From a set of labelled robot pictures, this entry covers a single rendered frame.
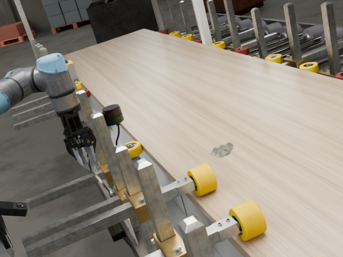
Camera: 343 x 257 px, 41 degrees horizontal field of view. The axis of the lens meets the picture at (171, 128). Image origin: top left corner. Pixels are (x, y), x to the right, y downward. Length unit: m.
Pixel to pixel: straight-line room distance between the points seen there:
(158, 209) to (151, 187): 0.06
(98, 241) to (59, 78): 1.81
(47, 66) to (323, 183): 0.78
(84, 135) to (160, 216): 0.41
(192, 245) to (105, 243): 2.17
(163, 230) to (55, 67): 0.53
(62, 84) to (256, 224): 0.63
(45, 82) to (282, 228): 0.72
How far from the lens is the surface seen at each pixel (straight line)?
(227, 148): 1.49
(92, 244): 2.95
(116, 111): 1.42
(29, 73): 1.32
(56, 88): 1.28
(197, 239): 0.76
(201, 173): 1.25
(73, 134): 1.31
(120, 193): 1.50
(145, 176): 0.96
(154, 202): 0.99
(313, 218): 1.13
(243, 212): 1.05
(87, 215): 1.49
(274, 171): 1.33
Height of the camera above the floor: 1.56
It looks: 22 degrees down
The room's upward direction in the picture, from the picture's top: 16 degrees counter-clockwise
